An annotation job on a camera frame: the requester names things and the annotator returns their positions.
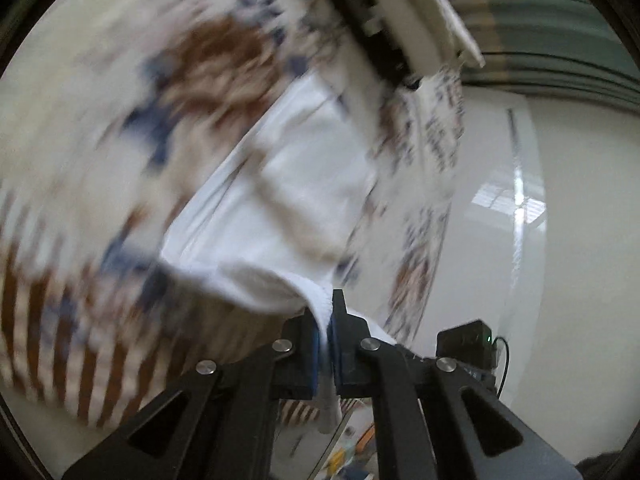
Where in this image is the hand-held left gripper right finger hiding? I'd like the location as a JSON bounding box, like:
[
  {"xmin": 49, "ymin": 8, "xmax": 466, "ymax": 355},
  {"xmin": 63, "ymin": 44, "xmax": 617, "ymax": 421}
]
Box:
[{"xmin": 330, "ymin": 289, "xmax": 584, "ymax": 480}]

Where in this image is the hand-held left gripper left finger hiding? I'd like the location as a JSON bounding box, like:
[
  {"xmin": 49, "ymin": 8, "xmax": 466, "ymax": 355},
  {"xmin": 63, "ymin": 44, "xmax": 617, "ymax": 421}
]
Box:
[{"xmin": 62, "ymin": 307, "xmax": 322, "ymax": 480}]

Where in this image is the white t-shirt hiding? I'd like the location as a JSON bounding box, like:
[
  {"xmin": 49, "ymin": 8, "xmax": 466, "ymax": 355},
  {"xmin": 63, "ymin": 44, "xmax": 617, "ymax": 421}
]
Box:
[{"xmin": 159, "ymin": 71, "xmax": 401, "ymax": 435}]

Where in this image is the white headboard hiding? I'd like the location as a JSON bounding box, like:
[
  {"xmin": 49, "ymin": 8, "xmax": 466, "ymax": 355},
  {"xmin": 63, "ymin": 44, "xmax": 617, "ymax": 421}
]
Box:
[{"xmin": 382, "ymin": 94, "xmax": 550, "ymax": 403}]

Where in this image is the colourful floor clutter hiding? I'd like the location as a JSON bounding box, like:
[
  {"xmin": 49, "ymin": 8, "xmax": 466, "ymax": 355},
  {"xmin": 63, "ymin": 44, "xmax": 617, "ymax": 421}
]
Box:
[{"xmin": 320, "ymin": 420, "xmax": 382, "ymax": 480}]

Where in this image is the black folded garment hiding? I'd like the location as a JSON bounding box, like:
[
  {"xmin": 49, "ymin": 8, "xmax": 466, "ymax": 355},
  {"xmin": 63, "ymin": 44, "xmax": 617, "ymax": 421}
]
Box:
[{"xmin": 316, "ymin": 0, "xmax": 422, "ymax": 92}]

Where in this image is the teal curtain with beige band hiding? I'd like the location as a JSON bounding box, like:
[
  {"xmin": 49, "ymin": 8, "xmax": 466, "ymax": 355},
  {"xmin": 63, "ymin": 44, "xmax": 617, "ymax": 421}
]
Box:
[{"xmin": 440, "ymin": 0, "xmax": 640, "ymax": 112}]

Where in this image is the floral bedspread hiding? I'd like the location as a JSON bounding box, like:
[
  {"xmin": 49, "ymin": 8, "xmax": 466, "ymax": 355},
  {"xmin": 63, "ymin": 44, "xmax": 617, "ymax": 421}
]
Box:
[{"xmin": 0, "ymin": 0, "xmax": 467, "ymax": 433}]

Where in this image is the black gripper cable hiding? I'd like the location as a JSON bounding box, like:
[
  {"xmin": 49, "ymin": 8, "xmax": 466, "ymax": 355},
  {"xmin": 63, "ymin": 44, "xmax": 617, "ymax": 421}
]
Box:
[{"xmin": 492, "ymin": 336, "xmax": 512, "ymax": 397}]

